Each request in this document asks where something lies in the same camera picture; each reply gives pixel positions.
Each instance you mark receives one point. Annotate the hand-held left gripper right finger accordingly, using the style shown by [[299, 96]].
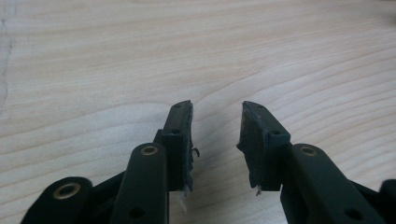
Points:
[[261, 149]]

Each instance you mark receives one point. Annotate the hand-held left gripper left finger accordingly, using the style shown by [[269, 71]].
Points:
[[177, 146]]

